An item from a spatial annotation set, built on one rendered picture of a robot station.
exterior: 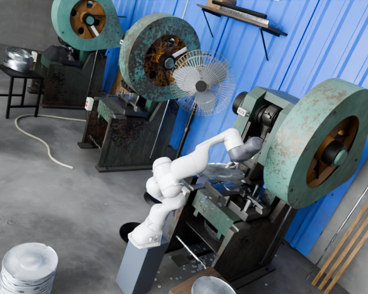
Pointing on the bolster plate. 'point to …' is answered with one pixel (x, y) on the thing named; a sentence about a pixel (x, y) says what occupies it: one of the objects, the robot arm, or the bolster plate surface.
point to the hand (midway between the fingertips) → (229, 165)
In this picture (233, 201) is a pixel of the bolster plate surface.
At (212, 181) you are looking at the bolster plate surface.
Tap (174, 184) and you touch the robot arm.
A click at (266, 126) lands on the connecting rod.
